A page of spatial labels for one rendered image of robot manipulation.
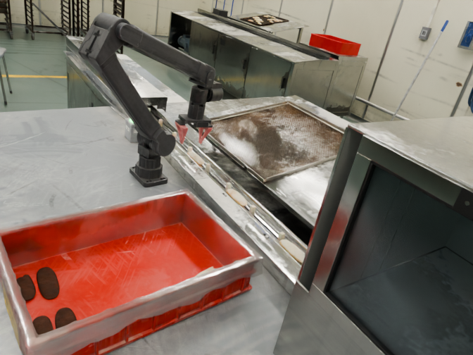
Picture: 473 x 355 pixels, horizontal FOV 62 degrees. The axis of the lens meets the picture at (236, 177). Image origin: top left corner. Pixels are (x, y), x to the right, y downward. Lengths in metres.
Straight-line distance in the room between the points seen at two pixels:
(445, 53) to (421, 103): 0.59
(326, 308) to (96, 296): 0.47
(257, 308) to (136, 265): 0.30
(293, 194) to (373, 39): 4.46
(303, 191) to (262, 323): 0.50
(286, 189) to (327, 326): 0.64
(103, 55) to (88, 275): 0.51
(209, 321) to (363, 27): 5.12
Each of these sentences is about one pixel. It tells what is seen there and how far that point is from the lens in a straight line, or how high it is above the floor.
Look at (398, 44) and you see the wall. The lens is 5.33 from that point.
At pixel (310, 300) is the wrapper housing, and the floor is 1.00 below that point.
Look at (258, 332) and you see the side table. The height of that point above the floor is 0.82.
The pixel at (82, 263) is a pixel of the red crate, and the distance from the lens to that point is 0.98.
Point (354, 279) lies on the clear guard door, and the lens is 0.62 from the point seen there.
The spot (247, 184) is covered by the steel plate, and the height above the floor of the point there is 0.82.
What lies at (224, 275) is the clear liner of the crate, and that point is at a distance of 0.83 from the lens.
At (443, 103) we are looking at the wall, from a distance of 4.98.
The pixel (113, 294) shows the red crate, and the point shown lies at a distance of 0.90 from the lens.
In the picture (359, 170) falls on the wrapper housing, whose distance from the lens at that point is 0.56.
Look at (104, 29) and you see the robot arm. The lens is 1.05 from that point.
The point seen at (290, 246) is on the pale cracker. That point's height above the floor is 0.86.
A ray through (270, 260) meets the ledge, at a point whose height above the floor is 0.86.
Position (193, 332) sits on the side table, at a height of 0.82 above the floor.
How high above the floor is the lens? 1.46
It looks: 27 degrees down
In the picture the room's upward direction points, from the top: 11 degrees clockwise
